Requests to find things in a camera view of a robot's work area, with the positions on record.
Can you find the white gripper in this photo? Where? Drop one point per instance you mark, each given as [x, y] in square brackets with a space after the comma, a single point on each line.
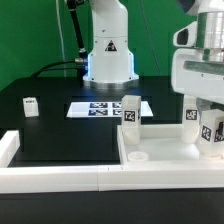
[190, 75]

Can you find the white square table top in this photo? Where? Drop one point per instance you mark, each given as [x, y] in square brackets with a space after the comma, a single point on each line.
[161, 144]

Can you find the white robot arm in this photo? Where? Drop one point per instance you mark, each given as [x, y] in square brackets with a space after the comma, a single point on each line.
[111, 63]

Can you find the white marker sheet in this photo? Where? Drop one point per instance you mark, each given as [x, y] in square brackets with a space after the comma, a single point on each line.
[94, 109]

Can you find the white U-shaped obstacle fence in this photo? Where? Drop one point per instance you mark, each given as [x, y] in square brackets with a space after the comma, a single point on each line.
[103, 177]

